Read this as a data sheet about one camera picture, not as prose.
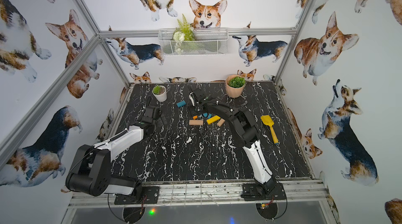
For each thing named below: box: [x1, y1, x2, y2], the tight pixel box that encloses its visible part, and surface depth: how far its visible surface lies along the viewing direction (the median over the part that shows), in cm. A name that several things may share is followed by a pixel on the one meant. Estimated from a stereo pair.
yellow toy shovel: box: [260, 115, 279, 145], surface depth 94 cm
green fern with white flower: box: [172, 14, 196, 55], surface depth 85 cm
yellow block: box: [206, 115, 221, 126], surface depth 102 cm
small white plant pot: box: [151, 84, 167, 103], surface depth 108 cm
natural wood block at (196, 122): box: [188, 119, 204, 126], surface depth 100 cm
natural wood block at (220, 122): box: [216, 118, 226, 128], surface depth 101 cm
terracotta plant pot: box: [225, 74, 246, 99], surface depth 108 cm
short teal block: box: [176, 99, 187, 108], surface depth 112 cm
